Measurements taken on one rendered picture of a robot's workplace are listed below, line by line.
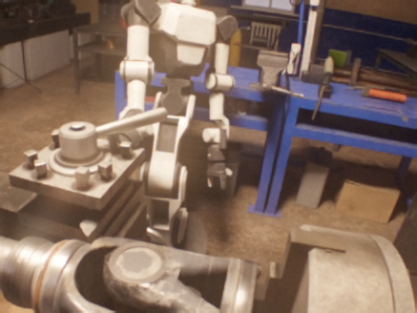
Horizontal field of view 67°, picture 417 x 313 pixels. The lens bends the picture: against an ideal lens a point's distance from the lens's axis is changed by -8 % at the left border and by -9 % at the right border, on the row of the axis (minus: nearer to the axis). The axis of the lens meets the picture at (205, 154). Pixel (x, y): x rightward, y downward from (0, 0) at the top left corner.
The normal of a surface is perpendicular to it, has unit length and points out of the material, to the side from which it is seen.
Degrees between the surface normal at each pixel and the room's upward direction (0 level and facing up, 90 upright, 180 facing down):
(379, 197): 90
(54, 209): 0
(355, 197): 90
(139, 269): 0
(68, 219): 0
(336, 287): 15
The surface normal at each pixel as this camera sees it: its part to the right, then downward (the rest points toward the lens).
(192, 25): 0.56, 0.24
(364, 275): 0.07, -0.82
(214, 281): 0.23, 0.47
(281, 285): -0.18, 0.28
